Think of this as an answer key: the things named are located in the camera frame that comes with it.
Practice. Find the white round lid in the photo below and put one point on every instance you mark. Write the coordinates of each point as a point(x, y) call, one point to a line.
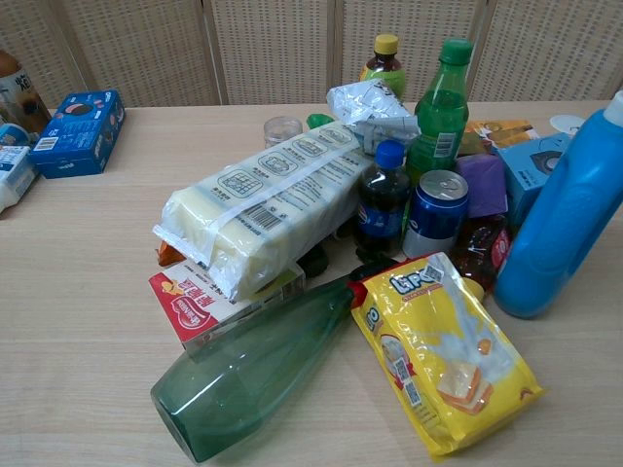
point(567, 122)

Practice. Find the woven folding screen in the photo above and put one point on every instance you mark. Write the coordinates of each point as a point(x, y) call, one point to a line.
point(311, 48)

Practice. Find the red and white food box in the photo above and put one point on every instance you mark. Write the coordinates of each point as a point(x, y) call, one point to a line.
point(214, 311)

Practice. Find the green glass bottle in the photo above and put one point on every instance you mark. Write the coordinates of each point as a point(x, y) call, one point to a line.
point(253, 370)

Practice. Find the yellow black card packet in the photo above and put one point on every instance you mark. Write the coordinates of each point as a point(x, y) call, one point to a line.
point(499, 131)

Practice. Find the small green object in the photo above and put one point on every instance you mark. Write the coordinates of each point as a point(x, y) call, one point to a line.
point(318, 120)

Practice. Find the yellow cap tea bottle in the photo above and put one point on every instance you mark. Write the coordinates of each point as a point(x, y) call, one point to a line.
point(384, 68)

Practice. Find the green Sprite bottle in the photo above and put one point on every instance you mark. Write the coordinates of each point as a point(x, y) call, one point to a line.
point(440, 121)

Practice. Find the red dark snack packet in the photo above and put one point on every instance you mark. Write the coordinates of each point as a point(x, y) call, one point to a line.
point(482, 250)

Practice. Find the white blue package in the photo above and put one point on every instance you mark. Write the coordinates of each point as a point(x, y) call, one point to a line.
point(12, 168)

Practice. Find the purple box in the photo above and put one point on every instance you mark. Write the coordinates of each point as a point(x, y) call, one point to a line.
point(482, 182)

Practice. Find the white crumpled snack bag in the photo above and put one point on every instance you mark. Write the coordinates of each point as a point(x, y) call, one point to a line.
point(372, 109)

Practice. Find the blue Pepsi can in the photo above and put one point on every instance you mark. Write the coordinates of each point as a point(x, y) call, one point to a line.
point(435, 214)

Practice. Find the brown drink bottle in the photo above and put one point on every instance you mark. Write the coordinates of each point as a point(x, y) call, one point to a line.
point(19, 92)

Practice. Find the yellow Lipo snack bag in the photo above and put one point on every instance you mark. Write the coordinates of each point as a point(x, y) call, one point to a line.
point(440, 350)

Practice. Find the orange snack packet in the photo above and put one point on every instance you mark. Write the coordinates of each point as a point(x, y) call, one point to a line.
point(165, 253)

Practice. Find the small Pepsi bottle blue cap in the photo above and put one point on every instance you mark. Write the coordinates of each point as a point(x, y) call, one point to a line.
point(382, 204)

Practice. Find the blue detergent bottle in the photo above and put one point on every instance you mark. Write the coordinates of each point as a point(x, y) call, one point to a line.
point(564, 219)

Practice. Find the blue Oreo box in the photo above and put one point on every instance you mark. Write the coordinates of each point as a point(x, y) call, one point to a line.
point(78, 133)

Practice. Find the light blue carton box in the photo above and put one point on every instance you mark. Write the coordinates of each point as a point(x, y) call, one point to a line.
point(528, 170)

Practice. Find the large white noodle package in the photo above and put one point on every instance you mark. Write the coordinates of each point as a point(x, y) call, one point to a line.
point(263, 204)

